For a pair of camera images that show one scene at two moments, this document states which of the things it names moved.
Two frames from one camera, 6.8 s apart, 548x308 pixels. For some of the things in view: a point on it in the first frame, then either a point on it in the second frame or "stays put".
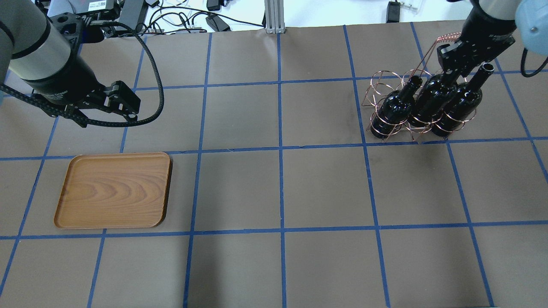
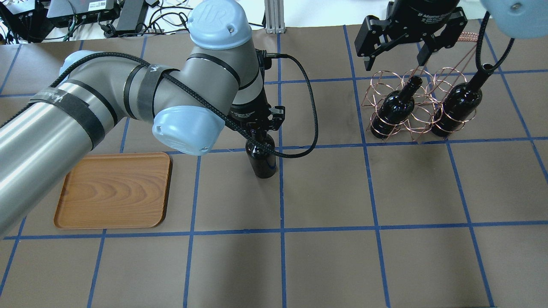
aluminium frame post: x=274 y=16 stays put
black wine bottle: x=462 y=102 stays put
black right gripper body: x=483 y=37 to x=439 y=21
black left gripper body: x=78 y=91 to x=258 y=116
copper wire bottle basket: x=415 y=105 stays put
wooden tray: x=115 y=190 stays put
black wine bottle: x=394 y=109 stays put
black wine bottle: x=434 y=93 to x=263 y=160
